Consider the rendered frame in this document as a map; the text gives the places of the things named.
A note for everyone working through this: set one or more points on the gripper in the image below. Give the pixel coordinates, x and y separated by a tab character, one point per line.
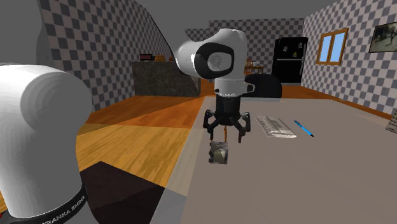
228	108

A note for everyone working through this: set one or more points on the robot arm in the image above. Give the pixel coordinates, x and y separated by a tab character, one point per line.
37	130

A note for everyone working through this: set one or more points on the thin orange stick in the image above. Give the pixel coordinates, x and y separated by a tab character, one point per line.
226	133

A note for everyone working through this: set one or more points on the small green grey box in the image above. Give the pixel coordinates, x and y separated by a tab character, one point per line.
218	153

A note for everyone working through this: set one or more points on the folded grey newspaper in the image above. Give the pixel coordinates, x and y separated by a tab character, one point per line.
274	126

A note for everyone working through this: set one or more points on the black round chair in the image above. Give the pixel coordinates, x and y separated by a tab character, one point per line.
266	86

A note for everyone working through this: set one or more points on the wooden chair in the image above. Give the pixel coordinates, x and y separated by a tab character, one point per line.
252	66

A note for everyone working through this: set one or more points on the blue pen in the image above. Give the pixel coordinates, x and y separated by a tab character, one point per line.
303	128

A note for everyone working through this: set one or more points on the dark stone kitchen counter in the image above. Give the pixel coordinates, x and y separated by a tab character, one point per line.
161	79

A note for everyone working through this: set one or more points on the black refrigerator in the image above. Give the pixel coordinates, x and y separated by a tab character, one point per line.
288	62

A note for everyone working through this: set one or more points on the wooden framed window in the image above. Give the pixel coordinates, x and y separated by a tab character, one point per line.
332	46

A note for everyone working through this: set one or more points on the grey ribbed flat object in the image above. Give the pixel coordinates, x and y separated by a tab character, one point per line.
392	122

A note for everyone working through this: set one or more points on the dark framed wall picture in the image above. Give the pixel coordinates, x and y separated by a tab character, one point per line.
384	38

